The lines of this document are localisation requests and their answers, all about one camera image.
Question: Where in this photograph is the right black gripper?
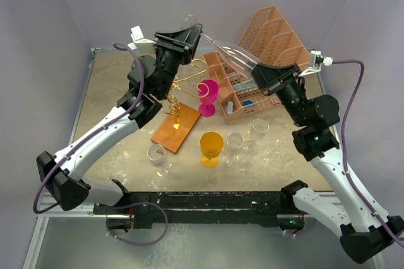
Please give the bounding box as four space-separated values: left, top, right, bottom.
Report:
244 62 309 128

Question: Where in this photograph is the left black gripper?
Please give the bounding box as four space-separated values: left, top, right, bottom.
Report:
151 24 201 98

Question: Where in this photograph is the clear champagne flute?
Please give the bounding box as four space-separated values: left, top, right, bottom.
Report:
179 13 261 79

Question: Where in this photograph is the clear wine glass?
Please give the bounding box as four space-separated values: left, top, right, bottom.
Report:
147 144 172 177
242 118 269 157
222 133 244 166

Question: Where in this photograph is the yellow plastic wine glass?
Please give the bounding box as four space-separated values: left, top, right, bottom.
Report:
199 131 224 169

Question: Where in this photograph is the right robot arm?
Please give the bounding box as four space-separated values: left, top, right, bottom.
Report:
251 63 403 264

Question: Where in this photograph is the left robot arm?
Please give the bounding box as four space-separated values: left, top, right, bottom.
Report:
37 23 203 213

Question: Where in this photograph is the pink plastic wine glass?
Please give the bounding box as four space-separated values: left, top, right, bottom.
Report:
197 79 219 117

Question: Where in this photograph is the orange plastic file organizer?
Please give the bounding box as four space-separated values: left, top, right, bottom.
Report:
203 6 310 121

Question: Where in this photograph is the light blue small bottle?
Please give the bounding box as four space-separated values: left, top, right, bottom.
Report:
226 101 234 116

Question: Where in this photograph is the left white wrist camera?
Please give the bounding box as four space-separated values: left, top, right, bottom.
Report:
128 26 155 53

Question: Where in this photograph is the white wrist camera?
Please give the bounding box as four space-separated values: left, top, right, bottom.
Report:
128 26 155 53
299 50 334 77

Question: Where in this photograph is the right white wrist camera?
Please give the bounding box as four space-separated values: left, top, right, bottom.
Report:
299 50 334 77

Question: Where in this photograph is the gold wire wine glass rack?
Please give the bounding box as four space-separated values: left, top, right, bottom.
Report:
151 59 210 154

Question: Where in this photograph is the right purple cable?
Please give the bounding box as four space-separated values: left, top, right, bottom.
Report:
331 59 404 248

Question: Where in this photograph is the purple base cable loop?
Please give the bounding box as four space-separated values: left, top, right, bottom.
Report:
105 201 170 246

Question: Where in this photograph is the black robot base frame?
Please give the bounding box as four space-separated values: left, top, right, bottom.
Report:
93 180 307 230

